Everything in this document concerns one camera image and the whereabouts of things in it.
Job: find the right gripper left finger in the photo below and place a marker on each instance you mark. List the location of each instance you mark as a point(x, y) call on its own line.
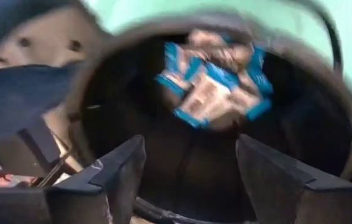
point(110, 189)

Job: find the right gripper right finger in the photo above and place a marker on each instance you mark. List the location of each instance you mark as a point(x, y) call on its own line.
point(275, 189)

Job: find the black halloween bucket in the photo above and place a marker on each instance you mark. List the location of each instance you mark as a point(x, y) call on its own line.
point(303, 124)

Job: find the blue white candy bar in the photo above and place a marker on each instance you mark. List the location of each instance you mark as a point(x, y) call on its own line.
point(258, 81)
point(218, 46)
point(204, 102)
point(176, 67)

